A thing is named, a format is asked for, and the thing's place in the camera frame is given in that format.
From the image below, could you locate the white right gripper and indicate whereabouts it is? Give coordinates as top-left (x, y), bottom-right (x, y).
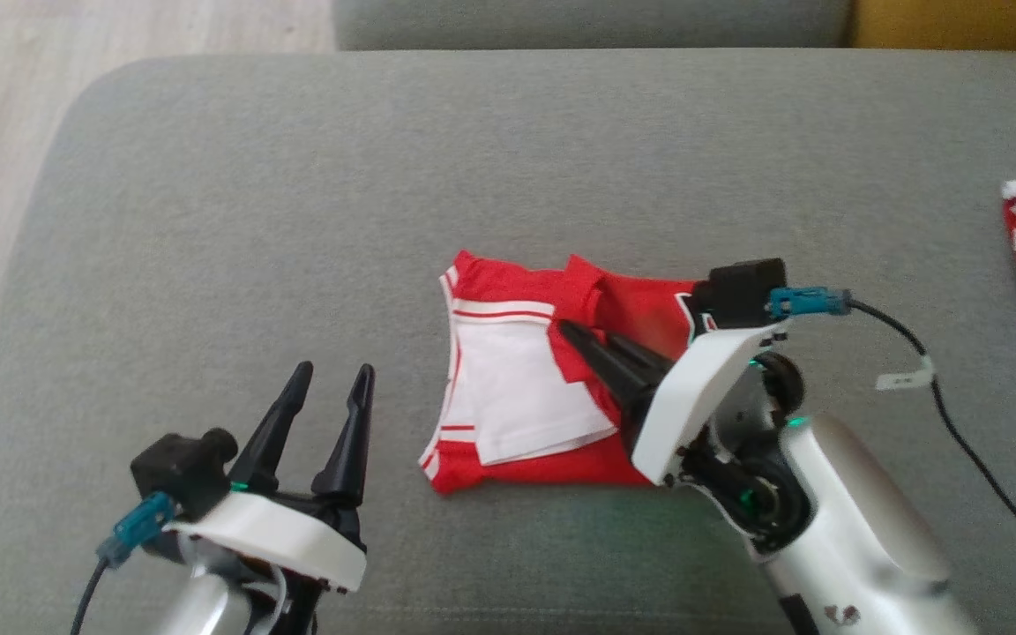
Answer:
top-left (557, 320), bottom-right (789, 488)

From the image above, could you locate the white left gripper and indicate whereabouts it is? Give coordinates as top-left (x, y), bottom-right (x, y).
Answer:
top-left (162, 360), bottom-right (377, 594)

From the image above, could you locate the red jersey with white sleeves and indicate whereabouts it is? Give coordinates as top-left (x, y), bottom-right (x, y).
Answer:
top-left (418, 250), bottom-right (721, 495)

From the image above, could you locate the grey fabric sofa ottoman seat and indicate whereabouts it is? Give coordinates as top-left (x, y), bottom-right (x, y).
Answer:
top-left (0, 49), bottom-right (1016, 635)

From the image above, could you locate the grey fabric sofa seat cushion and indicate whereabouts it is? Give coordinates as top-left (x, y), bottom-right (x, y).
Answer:
top-left (332, 0), bottom-right (855, 51)

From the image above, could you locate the yellow sofa back cushion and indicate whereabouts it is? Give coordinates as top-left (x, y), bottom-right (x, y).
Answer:
top-left (852, 0), bottom-right (1016, 52)

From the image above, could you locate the left camera cable teal connector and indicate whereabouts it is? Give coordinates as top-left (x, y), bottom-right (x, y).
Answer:
top-left (71, 492), bottom-right (178, 635)

